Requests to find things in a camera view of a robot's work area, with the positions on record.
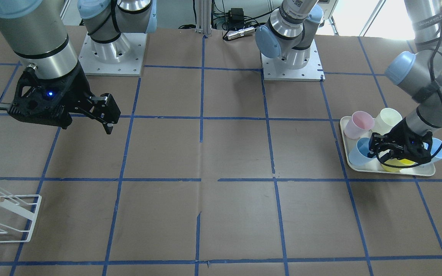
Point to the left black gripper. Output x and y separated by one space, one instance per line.
399 133

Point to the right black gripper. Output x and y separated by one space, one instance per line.
76 89

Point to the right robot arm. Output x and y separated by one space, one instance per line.
37 35

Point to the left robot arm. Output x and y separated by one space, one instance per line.
290 31

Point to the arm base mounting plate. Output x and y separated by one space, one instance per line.
295 65

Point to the yellow plastic cup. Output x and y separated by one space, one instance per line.
396 162

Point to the pale green plastic cup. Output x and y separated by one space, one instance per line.
386 120

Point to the pink plastic cup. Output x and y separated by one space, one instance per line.
359 123

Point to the cream plastic tray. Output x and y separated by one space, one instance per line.
375 166

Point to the black power box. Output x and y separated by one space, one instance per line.
235 15

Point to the silver cylinder on floor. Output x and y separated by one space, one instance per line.
235 34

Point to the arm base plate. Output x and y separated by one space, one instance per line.
123 57

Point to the aluminium frame post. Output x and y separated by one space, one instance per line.
203 11

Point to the white wire cup rack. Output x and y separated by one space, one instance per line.
18 216

